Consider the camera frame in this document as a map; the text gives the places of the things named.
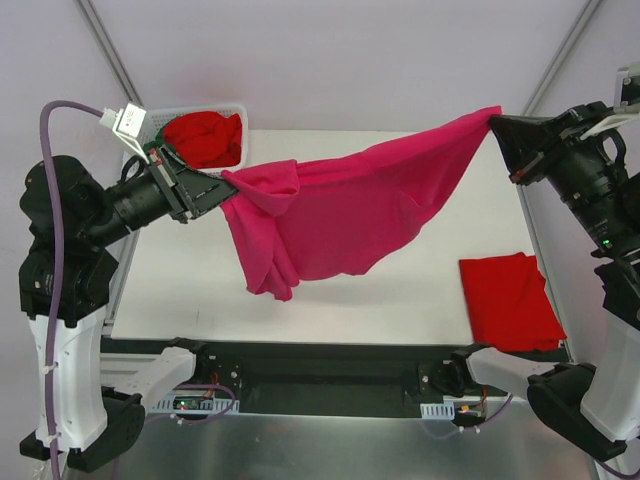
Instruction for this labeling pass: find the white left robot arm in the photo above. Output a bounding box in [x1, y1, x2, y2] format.
[19, 147, 236, 473]

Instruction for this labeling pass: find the red t shirt in basket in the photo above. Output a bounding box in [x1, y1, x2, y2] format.
[160, 111, 242, 170]

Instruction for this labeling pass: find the folded red t shirt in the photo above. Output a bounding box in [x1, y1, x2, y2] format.
[459, 252, 567, 352]

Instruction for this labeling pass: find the aluminium frame post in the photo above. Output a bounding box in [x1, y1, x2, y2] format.
[505, 0, 606, 149]
[75, 0, 144, 107]

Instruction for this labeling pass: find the white perforated plastic basket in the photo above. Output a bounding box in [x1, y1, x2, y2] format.
[135, 104, 249, 174]

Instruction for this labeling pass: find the right aluminium frame post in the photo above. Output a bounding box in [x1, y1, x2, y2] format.
[505, 0, 606, 149]

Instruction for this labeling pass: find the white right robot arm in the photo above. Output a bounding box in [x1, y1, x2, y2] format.
[489, 102, 639, 462]

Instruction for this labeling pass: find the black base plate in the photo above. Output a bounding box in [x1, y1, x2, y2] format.
[100, 338, 521, 418]

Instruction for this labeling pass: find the left aluminium frame post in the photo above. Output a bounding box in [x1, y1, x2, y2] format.
[75, 0, 144, 107]

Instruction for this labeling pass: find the pink t shirt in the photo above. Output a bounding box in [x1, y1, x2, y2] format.
[222, 106, 502, 301]

